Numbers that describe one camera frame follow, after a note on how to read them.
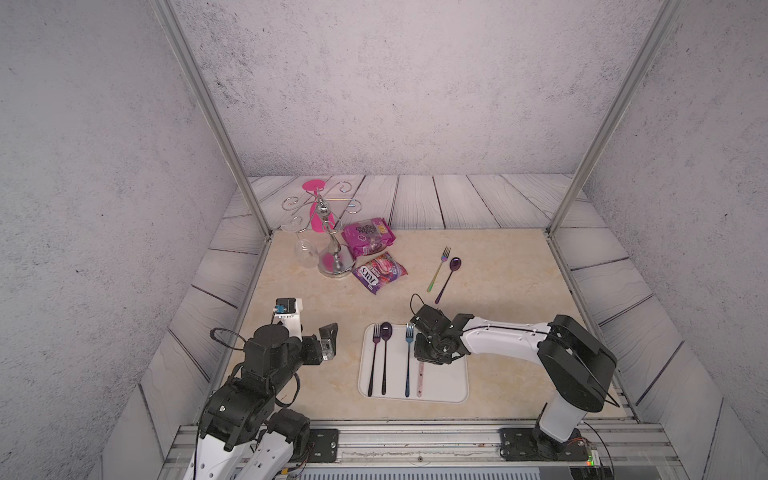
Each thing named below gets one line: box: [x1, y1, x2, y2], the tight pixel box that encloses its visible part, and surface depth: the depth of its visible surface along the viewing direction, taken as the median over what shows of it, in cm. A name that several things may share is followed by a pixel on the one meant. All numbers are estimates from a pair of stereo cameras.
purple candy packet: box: [352, 251, 409, 295], surface depth 107 cm
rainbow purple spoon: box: [434, 257, 462, 304], surface depth 112 cm
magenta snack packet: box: [341, 217, 397, 258], surface depth 113 cm
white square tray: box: [358, 324, 469, 403], surface depth 86 cm
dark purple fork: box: [368, 323, 381, 397], surface depth 93 cm
